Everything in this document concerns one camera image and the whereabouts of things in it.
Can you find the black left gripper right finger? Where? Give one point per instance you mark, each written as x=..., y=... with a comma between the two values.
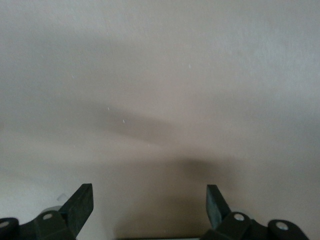
x=217, y=210

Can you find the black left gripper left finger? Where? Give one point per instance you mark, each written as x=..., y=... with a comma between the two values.
x=77, y=212

